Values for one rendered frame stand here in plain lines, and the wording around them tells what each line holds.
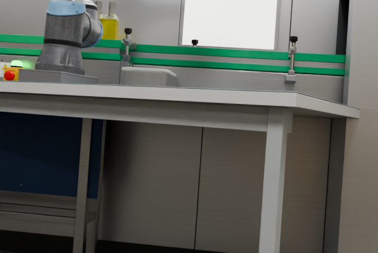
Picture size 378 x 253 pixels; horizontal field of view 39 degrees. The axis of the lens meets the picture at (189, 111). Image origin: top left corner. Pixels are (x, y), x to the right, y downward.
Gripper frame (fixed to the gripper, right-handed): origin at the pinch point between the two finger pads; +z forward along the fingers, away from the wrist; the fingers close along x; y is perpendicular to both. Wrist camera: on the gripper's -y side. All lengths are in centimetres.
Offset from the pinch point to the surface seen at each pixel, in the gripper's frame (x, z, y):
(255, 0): -40, -19, -48
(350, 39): 10, -8, -64
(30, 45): -63, 35, 28
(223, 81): -26, 21, -40
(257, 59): -22, 7, -49
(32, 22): -96, 23, 26
